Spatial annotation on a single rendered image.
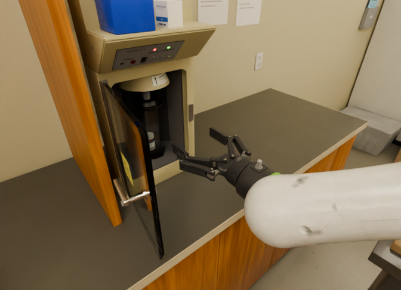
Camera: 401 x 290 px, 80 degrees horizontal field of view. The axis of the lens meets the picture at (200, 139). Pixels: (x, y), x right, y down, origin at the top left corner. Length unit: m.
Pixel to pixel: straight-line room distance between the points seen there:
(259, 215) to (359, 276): 1.75
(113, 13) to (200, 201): 0.64
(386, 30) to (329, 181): 3.14
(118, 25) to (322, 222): 0.53
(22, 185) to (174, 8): 0.88
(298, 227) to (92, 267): 0.61
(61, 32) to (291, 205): 0.52
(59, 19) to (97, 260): 0.62
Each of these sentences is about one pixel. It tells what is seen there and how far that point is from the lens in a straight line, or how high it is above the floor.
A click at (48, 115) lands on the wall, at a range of 1.19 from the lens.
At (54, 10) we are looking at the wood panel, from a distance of 0.58.
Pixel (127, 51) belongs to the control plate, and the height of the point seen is 1.47.
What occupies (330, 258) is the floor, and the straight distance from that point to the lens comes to 2.08.
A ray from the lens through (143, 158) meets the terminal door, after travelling 0.46.
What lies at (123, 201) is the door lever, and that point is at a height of 1.21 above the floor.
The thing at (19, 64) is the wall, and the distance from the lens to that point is 1.12.
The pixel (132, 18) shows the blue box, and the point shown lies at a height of 1.54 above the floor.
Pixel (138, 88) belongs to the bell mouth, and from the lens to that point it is 0.81.
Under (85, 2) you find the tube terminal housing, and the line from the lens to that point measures 0.69.
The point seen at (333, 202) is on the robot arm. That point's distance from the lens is 0.34.
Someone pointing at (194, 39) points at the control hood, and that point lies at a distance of 0.73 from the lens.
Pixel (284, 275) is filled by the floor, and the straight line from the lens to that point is 1.89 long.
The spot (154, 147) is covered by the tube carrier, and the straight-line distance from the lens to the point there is 0.96.
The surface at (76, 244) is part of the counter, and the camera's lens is 0.88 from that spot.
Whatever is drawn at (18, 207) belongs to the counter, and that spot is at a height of 0.94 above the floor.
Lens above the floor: 1.60
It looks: 32 degrees down
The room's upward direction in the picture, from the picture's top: straight up
